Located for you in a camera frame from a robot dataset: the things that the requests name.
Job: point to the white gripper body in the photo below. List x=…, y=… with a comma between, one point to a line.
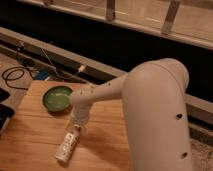
x=80, y=114

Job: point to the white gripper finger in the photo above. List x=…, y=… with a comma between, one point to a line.
x=75, y=127

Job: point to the white plastic bottle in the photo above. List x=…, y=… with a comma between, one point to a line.
x=67, y=146

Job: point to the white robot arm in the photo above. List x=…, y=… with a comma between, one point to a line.
x=153, y=98

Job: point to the green ceramic bowl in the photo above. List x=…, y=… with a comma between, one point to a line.
x=56, y=99

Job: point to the blue object on floor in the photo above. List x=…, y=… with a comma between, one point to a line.
x=41, y=75

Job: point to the black device at left edge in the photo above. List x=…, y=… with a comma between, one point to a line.
x=6, y=113

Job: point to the wooden railing frame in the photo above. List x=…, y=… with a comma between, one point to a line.
x=187, y=21

